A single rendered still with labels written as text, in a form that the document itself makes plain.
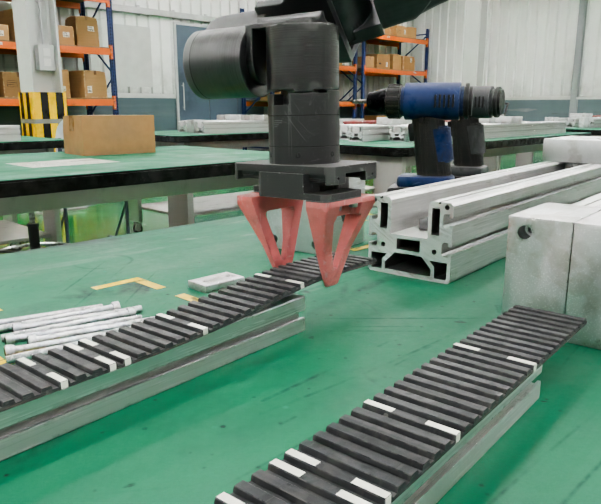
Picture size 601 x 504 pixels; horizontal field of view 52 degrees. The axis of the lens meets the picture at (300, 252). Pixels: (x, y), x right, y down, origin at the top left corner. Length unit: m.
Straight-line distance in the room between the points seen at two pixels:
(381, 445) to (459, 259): 0.41
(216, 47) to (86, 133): 2.01
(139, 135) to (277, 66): 2.13
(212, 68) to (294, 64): 0.08
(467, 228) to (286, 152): 0.26
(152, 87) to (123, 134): 10.14
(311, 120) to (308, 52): 0.05
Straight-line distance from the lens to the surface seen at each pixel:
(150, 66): 12.69
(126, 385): 0.40
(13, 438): 0.37
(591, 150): 1.18
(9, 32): 10.68
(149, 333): 0.42
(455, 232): 0.65
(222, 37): 0.52
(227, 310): 0.44
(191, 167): 2.03
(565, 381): 0.46
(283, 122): 0.48
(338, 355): 0.46
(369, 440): 0.29
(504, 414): 0.37
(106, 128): 2.54
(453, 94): 1.03
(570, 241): 0.51
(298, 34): 0.48
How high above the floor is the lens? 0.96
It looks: 13 degrees down
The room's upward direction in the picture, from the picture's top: straight up
